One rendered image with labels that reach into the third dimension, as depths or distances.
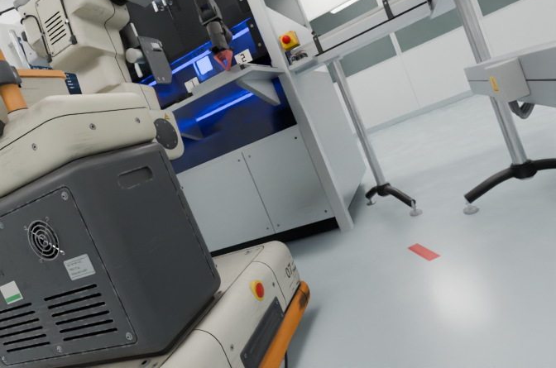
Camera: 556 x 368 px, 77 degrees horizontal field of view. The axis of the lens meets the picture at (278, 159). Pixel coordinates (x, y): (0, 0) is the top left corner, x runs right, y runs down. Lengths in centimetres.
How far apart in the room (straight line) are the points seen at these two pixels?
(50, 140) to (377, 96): 586
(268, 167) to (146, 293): 126
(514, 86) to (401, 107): 536
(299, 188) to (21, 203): 131
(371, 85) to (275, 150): 461
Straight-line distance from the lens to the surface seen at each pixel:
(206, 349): 79
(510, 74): 98
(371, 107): 633
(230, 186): 200
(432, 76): 630
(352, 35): 183
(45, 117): 74
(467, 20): 154
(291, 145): 180
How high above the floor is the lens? 59
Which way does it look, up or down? 4 degrees down
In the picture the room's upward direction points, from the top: 22 degrees counter-clockwise
